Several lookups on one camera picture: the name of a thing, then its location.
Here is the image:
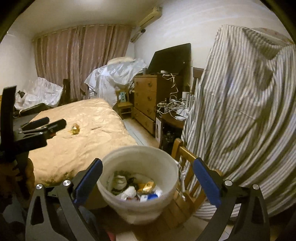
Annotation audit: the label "wooden dresser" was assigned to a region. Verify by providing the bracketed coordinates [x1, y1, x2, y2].
[133, 74, 183, 136]

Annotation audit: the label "brown curtain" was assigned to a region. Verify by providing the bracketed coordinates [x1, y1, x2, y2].
[33, 24, 133, 100]

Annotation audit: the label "left silver plastic cover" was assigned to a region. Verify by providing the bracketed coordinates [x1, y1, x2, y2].
[15, 77, 63, 110]

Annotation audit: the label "tangled white cables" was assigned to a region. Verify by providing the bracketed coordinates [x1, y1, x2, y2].
[157, 73, 193, 121]

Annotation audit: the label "white terry sock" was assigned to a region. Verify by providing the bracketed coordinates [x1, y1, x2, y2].
[110, 175, 137, 200]

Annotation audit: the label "air conditioner unit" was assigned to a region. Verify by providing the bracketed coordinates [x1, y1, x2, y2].
[130, 6, 162, 43]

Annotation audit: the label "yellow plastic wrapper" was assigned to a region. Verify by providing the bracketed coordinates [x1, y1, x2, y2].
[70, 123, 80, 135]

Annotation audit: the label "tan bed blanket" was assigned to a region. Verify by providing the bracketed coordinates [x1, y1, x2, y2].
[29, 98, 137, 186]

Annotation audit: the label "black desk lamp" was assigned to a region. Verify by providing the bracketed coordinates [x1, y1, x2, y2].
[15, 90, 25, 98]

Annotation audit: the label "gold foil bag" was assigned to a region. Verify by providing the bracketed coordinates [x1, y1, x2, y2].
[137, 181, 156, 193]

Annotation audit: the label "white trash bucket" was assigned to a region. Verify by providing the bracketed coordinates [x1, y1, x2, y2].
[97, 146, 179, 225]

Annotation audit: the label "black television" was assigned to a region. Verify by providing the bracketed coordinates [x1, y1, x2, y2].
[147, 43, 191, 75]

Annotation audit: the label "silver plastic cover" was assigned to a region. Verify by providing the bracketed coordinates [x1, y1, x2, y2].
[15, 77, 63, 110]
[84, 59, 147, 106]

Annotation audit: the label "small wooden chair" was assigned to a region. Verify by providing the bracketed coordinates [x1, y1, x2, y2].
[115, 88, 133, 119]

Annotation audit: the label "striped cloth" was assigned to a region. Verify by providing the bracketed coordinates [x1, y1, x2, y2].
[182, 25, 295, 216]

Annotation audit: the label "right silver plastic cover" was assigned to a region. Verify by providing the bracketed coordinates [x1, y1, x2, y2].
[84, 59, 147, 106]

